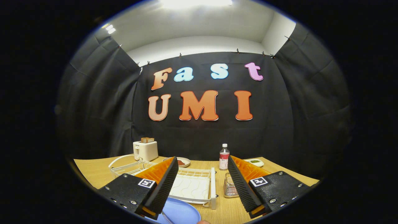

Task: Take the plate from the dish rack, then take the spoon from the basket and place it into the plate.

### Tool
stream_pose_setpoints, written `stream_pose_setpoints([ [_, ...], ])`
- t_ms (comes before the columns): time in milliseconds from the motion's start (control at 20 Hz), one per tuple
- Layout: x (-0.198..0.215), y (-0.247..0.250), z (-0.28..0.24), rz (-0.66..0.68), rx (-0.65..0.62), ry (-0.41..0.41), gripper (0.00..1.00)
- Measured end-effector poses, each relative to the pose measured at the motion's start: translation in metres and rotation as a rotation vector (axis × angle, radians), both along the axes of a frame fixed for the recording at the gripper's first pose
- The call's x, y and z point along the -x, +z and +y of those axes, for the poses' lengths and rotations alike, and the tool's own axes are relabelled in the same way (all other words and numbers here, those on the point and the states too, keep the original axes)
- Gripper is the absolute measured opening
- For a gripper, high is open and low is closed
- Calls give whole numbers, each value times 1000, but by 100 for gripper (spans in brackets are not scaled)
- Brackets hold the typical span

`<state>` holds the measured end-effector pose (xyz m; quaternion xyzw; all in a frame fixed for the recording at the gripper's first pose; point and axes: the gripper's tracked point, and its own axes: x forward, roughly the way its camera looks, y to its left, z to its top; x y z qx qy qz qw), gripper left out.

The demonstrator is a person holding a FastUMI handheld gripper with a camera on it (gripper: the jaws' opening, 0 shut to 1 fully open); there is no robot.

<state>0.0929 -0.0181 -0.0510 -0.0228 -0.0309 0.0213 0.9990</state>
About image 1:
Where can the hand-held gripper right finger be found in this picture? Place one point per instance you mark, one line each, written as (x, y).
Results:
(242, 186)

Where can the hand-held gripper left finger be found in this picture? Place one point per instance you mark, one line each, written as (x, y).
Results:
(163, 186)

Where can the blue plate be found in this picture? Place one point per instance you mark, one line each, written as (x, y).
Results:
(183, 211)

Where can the white divided dish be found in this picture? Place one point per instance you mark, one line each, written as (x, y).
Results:
(260, 164)

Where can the white plate with meat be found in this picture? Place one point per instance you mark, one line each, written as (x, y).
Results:
(187, 160)

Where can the red meat piece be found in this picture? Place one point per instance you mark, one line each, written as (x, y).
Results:
(181, 162)

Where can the clear bottle with red label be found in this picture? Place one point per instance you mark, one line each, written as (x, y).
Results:
(224, 158)

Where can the white toaster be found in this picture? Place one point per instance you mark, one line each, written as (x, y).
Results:
(146, 151)

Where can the black backdrop cloth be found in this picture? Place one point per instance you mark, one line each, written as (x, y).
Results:
(199, 133)

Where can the small ceiling light panel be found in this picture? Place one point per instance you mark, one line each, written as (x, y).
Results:
(110, 29)

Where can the large ceiling light panel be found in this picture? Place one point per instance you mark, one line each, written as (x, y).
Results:
(196, 3)

